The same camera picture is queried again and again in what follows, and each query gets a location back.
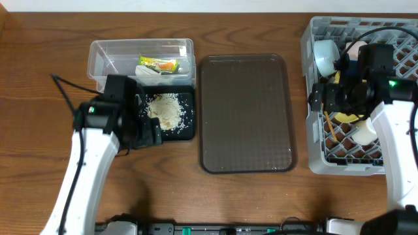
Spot brown plastic tray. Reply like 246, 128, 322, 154
199, 54, 297, 174

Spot black rail at table edge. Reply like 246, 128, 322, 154
93, 213, 363, 235

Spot light blue bowl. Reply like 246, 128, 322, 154
313, 40, 340, 77

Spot black tray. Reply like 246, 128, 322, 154
142, 86, 196, 142

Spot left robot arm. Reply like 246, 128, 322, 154
42, 94, 162, 234

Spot rice leftovers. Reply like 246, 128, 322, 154
145, 93, 191, 134

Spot grey dishwasher rack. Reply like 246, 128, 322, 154
300, 16, 417, 176

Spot clear plastic bin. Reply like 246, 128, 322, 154
87, 39, 196, 92

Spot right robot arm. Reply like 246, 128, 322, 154
308, 76, 417, 234

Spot pale green cup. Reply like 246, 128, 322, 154
351, 117, 378, 146

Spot yellow plate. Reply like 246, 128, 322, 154
333, 71, 363, 123

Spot pink bowl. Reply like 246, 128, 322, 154
347, 41, 367, 61

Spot green yellow snack wrapper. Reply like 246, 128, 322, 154
138, 56, 180, 73

